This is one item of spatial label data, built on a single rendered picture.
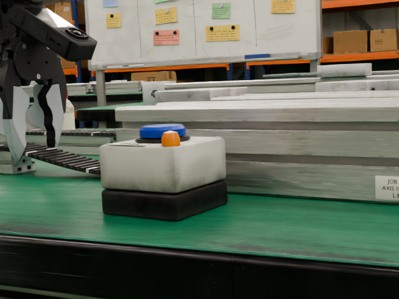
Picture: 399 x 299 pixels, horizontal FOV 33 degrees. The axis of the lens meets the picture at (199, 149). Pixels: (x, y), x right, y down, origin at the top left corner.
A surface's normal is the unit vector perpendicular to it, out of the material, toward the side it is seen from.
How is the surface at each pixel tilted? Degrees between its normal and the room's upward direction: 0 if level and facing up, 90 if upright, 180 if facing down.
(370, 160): 90
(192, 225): 0
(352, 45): 93
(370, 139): 90
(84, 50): 120
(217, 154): 90
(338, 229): 0
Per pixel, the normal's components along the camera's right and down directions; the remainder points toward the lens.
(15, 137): 0.31, 0.39
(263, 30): -0.44, 0.12
